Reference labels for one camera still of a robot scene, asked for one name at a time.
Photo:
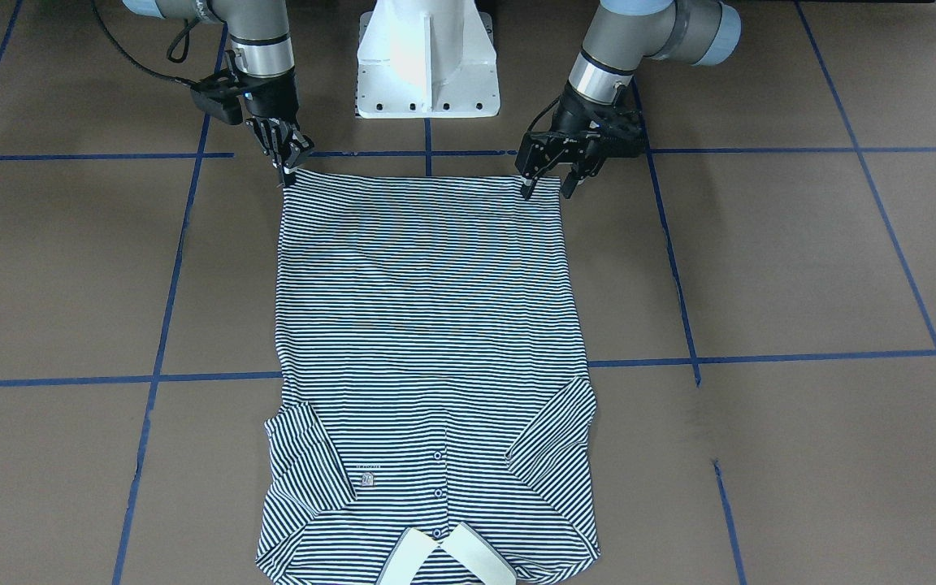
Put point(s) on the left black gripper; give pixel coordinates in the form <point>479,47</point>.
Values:
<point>574,119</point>

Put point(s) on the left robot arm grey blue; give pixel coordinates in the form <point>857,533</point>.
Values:
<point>624,33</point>

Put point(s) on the striped polo shirt white collar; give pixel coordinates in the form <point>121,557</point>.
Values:
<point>436,404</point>

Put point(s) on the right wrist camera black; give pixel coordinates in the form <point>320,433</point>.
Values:
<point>218,96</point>

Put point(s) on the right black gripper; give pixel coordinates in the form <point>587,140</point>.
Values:
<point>274,98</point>

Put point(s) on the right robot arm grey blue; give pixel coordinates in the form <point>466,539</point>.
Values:
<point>257,37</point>

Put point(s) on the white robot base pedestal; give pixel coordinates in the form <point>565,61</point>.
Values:
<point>427,60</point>

